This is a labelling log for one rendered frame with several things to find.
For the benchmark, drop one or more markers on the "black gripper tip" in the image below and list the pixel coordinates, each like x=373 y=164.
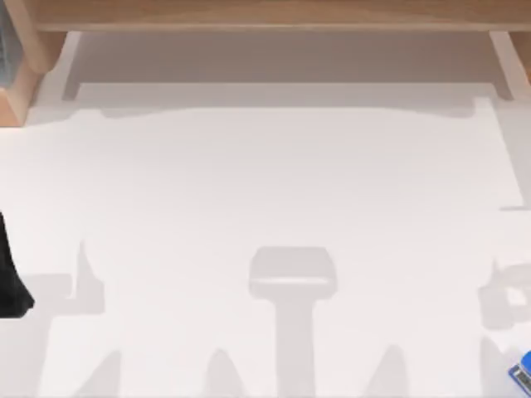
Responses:
x=11 y=286

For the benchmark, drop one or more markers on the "wooden cupboard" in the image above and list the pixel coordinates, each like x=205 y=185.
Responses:
x=265 y=14

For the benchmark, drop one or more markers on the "blue stapler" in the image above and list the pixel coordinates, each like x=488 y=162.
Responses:
x=522 y=371

